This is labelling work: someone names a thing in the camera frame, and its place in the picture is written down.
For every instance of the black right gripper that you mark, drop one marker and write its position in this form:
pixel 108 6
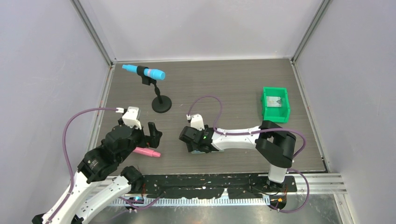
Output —
pixel 191 148

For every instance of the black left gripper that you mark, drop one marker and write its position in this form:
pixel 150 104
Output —
pixel 153 140

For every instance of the mint green card holder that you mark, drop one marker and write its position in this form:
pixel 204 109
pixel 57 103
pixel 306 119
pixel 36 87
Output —
pixel 211 151

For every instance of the silver VIP card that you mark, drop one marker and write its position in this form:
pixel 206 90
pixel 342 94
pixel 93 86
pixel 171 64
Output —
pixel 272 101

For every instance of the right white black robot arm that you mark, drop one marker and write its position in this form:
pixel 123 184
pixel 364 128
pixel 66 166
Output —
pixel 279 146

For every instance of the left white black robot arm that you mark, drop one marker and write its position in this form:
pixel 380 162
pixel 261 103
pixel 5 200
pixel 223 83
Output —
pixel 74 207

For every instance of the pink marker pen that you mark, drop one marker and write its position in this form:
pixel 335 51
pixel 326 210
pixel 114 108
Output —
pixel 147 152

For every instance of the black microphone stand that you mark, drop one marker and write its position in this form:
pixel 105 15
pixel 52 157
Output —
pixel 160 103

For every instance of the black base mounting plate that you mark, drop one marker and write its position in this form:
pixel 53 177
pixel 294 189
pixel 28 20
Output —
pixel 209 186

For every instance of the blue toy microphone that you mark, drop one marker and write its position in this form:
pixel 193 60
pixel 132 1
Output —
pixel 145 71

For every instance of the green plastic bin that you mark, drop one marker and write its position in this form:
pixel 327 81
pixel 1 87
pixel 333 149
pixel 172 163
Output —
pixel 276 114

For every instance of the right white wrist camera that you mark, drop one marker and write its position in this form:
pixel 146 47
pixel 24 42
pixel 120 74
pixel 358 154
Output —
pixel 196 121

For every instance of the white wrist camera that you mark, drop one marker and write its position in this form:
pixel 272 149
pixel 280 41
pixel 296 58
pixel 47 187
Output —
pixel 130 116
pixel 196 121

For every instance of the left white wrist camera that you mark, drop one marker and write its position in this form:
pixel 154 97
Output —
pixel 130 116

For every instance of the aluminium frame rail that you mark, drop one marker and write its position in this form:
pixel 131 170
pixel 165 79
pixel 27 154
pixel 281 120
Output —
pixel 307 185

